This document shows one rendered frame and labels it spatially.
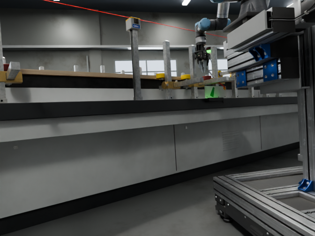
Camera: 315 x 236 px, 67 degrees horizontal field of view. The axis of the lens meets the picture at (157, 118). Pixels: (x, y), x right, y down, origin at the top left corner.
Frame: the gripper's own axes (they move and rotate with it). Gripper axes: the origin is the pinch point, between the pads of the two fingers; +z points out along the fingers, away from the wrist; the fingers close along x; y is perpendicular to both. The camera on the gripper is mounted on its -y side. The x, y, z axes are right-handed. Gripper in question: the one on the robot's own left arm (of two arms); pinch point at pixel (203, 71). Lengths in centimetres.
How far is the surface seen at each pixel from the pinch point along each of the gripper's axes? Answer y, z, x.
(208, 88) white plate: -11.3, 12.4, -1.7
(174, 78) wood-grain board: -0.7, 1.9, -26.3
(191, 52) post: 2.0, -15.5, -8.6
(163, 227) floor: 65, 90, 0
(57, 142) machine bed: 85, 43, -61
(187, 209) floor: 39, 90, 1
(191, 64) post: 2.2, -6.2, -8.3
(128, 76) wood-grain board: 39, 2, -41
